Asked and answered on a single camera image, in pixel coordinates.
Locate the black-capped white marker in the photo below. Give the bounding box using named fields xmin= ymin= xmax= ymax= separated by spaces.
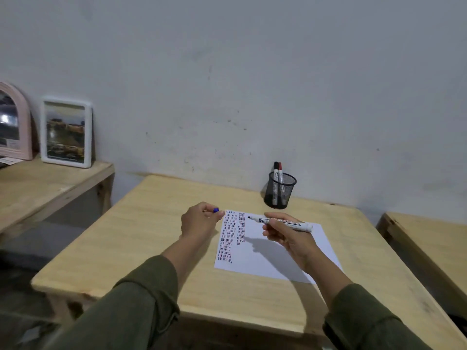
xmin=272 ymin=162 xmax=280 ymax=207

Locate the low wooden side table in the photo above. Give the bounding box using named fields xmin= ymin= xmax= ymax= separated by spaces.
xmin=0 ymin=157 xmax=115 ymax=245

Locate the person's left forearm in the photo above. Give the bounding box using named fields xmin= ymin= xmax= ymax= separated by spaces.
xmin=44 ymin=235 xmax=216 ymax=350

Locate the wooden table with dark corner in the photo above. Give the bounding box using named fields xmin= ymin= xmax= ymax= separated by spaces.
xmin=376 ymin=212 xmax=467 ymax=321

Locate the light wooden desk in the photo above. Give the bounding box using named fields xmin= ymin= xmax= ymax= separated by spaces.
xmin=31 ymin=174 xmax=467 ymax=350

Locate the black mesh pen holder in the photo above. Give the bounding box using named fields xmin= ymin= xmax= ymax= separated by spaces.
xmin=265 ymin=171 xmax=297 ymax=210

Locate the white whiteboard marker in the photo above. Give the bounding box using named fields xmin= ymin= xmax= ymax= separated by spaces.
xmin=247 ymin=214 xmax=314 ymax=233

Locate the pink arched mirror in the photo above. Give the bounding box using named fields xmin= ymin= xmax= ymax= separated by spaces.
xmin=0 ymin=81 xmax=34 ymax=161

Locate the person's left hand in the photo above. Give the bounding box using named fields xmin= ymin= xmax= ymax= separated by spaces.
xmin=179 ymin=202 xmax=225 ymax=242

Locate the red-capped white marker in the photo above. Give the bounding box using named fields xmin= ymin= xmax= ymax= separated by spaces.
xmin=278 ymin=163 xmax=287 ymax=205

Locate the person's right hand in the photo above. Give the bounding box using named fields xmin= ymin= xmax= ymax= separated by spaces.
xmin=261 ymin=212 xmax=322 ymax=274

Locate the person's right forearm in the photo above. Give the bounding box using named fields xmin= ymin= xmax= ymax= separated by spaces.
xmin=301 ymin=251 xmax=435 ymax=350

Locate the white picture frame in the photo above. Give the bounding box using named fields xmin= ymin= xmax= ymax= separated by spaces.
xmin=39 ymin=96 xmax=93 ymax=169

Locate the white paper sheet with strokes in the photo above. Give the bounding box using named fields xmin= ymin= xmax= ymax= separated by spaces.
xmin=214 ymin=209 xmax=344 ymax=285

